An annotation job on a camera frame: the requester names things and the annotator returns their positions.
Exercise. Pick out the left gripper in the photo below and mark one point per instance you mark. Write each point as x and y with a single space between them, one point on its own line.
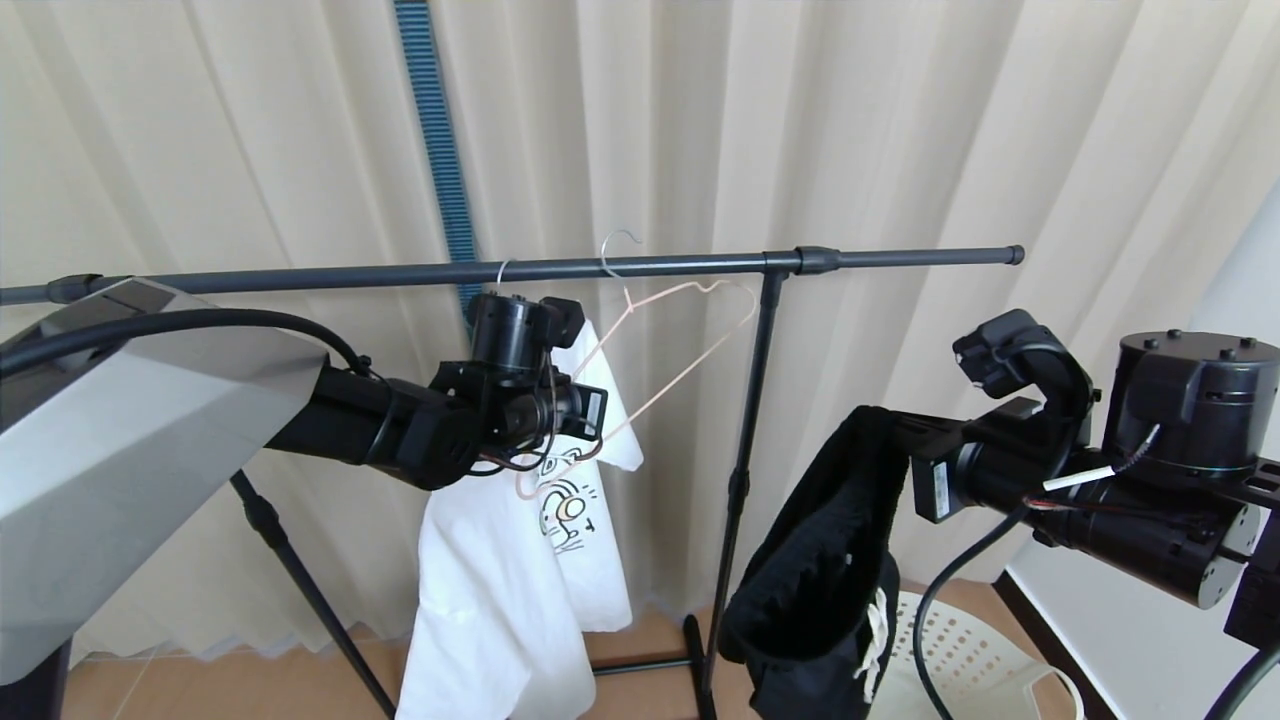
560 415

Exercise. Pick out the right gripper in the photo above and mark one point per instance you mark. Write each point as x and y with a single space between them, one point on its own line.
1120 520

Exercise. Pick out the pink clothes hanger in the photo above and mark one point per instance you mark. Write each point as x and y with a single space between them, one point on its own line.
501 275
700 355

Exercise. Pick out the white printed t-shirt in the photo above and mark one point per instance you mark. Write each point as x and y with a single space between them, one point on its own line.
480 600

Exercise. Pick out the black garment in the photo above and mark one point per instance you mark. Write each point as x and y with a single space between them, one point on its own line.
820 560

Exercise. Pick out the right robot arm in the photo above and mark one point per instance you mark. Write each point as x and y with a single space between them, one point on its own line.
1190 400

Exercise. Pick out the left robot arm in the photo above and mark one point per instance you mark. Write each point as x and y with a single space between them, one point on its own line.
100 450

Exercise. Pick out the white laundry basket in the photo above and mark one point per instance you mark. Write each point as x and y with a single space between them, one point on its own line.
960 650

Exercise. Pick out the black clothes rack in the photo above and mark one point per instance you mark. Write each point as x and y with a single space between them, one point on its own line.
300 276

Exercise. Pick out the window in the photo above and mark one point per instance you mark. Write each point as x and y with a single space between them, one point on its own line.
440 150

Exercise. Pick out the beige curtain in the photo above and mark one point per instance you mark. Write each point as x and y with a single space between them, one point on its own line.
900 130
200 130

